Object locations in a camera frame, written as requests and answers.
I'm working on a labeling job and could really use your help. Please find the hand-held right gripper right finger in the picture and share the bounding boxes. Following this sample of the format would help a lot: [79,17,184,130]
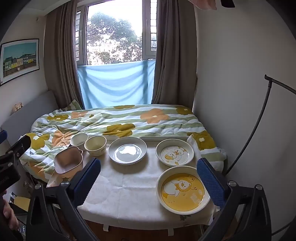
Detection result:
[196,158,273,241]

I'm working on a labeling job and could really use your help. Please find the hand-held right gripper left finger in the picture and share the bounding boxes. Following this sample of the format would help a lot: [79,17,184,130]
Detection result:
[26,157,102,241]

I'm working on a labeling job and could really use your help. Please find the pink square bowl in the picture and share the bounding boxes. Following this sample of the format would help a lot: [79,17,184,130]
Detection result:
[54,146,84,174]

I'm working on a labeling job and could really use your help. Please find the plain white plate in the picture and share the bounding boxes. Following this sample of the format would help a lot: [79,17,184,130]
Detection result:
[108,137,148,165]

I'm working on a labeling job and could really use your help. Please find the white duck print plate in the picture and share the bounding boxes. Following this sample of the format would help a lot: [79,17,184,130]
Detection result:
[155,138,195,167]

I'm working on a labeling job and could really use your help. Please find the person's left hand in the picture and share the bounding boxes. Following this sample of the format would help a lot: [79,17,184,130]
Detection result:
[0,198,20,232]

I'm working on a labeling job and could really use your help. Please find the yellow box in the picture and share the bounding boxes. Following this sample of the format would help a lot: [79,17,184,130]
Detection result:
[9,196,31,212]

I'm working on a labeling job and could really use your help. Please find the small printed card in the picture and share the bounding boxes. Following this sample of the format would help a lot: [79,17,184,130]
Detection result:
[10,102,24,115]

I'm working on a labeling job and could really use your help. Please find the cream round bowl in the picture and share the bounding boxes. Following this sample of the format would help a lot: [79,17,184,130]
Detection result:
[84,136,107,157]

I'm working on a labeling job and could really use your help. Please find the grey bed headboard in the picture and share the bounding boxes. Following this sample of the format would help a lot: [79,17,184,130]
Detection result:
[0,90,58,139]

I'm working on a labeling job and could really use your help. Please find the white tablecloth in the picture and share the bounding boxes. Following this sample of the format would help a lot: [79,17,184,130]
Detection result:
[46,136,220,226]

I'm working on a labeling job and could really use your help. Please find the white cup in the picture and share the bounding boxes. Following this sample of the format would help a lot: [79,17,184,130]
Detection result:
[70,133,89,151]

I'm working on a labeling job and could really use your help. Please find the green floral pillow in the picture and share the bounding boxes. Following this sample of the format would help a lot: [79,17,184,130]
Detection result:
[67,99,83,110]

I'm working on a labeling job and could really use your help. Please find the floral striped blanket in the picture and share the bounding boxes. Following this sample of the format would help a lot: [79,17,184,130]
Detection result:
[20,105,228,183]

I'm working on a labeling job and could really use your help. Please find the framed house picture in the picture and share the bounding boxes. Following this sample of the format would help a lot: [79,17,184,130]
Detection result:
[0,38,40,87]

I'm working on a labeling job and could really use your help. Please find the brown curtain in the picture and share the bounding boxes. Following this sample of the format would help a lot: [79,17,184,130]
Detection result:
[44,0,86,109]
[151,0,197,107]

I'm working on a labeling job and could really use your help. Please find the light blue cloth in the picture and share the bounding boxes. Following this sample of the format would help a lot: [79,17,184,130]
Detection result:
[77,59,156,109]

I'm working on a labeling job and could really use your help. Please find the black floor lamp stand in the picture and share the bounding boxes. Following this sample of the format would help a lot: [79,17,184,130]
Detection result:
[223,74,296,175]

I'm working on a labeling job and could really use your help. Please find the window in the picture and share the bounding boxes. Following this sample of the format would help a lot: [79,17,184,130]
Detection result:
[75,0,159,66]

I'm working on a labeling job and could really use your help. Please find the pink hanging garment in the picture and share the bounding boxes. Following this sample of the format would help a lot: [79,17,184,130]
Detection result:
[190,0,218,11]

